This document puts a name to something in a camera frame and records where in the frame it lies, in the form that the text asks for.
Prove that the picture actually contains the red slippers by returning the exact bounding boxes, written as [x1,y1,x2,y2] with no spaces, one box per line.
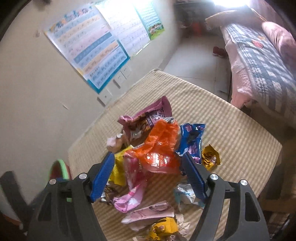
[212,46,228,58]

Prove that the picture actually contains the yellow brown candy wrapper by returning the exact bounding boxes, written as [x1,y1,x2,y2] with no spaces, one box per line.
[202,145,221,171]

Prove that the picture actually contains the white chart wall poster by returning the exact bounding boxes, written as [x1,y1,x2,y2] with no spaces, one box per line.
[95,1,150,57]

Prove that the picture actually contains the bed with plaid cover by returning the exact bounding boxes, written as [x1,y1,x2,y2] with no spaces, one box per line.
[223,23,295,127]

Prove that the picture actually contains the pink snack wrapper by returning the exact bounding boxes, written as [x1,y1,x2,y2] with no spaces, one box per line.
[117,96,172,142]

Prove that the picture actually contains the blue alphabet wall poster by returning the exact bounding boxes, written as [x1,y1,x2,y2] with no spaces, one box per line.
[44,4,130,93]

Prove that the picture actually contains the blue snack wrapper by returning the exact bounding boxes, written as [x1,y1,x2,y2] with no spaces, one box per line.
[176,123,206,164]

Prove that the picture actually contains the pale pink flat wrapper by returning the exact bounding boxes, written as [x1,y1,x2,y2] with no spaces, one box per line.
[121,201,175,225]

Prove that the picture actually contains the white teal crumpled wrapper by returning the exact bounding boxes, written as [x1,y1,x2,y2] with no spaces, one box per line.
[174,183,205,211]

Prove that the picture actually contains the yellow snack wrapper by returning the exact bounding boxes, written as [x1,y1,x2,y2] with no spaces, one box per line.
[108,145,133,187]

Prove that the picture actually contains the pink quilt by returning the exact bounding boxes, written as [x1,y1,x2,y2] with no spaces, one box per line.
[261,22,296,75]

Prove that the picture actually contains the beige striped woven mat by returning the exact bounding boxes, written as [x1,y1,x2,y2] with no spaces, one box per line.
[67,69,283,241]

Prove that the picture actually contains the dark metal shelf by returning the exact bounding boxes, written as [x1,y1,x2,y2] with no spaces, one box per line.
[174,1,215,38]

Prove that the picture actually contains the orange pillow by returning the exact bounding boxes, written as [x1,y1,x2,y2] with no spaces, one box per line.
[205,6,267,29]

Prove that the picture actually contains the pink white plastic wrapper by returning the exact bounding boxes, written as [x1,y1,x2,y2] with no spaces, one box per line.
[113,153,147,213]

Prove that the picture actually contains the orange plastic bag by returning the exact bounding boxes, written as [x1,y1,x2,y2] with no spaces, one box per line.
[126,117,180,174]

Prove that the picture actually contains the white wall socket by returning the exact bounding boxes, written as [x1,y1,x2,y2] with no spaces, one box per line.
[97,64,131,107]

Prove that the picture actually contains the green edged wall poster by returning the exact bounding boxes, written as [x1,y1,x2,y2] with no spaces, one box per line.
[135,4,165,40]

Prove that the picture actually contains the red bin with green rim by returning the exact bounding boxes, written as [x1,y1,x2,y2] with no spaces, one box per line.
[49,159,72,182]

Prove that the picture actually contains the yellow cartoon wrapper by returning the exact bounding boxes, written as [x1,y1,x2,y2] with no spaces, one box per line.
[144,217,186,241]

